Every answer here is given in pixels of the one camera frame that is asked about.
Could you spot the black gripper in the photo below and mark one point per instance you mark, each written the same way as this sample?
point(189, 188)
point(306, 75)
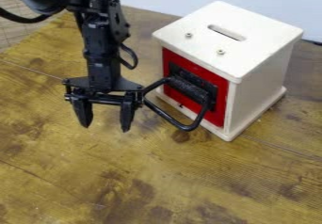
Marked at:
point(104, 86)

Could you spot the black metal drawer handle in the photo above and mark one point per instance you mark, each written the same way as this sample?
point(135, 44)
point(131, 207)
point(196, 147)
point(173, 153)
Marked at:
point(192, 87)

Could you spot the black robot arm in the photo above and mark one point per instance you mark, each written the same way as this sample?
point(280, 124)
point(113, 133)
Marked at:
point(86, 10)

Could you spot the white wooden drawer cabinet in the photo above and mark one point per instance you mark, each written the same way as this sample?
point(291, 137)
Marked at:
point(237, 50)

